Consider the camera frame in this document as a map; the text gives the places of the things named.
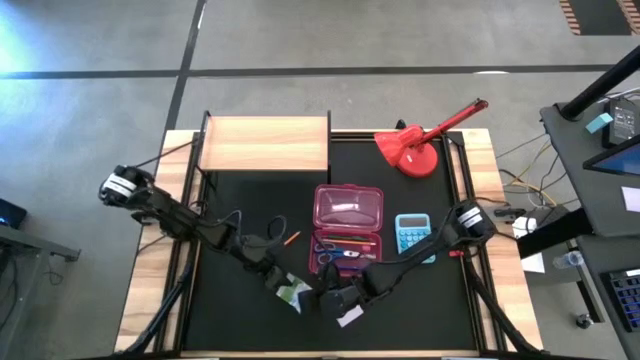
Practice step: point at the wooden shelf with black frame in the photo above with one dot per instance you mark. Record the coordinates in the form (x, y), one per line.
(265, 142)

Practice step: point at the clear water bottle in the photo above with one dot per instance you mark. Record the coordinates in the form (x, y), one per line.
(570, 260)

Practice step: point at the black power adapter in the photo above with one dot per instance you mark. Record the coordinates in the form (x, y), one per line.
(620, 122)

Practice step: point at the white sticky note pad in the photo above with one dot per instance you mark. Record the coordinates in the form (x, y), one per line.
(351, 316)

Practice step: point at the black box with blue light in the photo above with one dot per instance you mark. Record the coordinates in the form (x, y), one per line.
(12, 212)

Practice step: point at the caster wheel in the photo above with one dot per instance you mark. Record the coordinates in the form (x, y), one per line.
(584, 321)

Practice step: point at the small teal box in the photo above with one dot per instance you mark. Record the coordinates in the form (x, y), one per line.
(599, 123)

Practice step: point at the orange pencil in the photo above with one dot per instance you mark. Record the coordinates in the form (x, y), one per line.
(355, 243)
(292, 238)

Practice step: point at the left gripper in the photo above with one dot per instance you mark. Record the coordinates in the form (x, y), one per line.
(267, 262)

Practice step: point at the tablet with blue screen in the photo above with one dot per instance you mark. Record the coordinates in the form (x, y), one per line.
(622, 160)

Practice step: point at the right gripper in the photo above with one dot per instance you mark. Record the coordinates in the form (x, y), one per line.
(342, 302)

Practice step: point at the green pencil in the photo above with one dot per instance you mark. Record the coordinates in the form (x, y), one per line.
(350, 239)

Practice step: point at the black metal table frame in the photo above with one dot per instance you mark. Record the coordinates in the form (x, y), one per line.
(492, 307)

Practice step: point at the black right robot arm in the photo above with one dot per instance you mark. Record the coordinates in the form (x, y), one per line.
(425, 247)

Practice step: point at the red desk lamp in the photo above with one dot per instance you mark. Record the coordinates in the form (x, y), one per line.
(417, 160)

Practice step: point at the pink translucent pencil case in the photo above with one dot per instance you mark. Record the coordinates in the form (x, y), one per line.
(347, 207)

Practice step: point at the green and white crayon box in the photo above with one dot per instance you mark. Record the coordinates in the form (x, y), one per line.
(290, 296)

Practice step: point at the black side desk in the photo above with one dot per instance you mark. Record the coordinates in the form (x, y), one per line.
(575, 165)

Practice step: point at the light blue calculator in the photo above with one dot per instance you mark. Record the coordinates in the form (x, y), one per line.
(410, 227)

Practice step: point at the white paper sheet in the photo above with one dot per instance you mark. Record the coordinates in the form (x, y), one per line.
(632, 199)

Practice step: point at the black keyboard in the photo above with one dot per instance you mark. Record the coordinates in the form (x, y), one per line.
(627, 300)

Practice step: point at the black desk with keyboard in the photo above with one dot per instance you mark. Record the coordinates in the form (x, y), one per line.
(595, 260)

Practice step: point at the black pole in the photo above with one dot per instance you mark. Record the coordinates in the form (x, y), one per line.
(600, 85)

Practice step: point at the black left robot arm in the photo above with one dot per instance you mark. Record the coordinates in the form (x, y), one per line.
(175, 215)

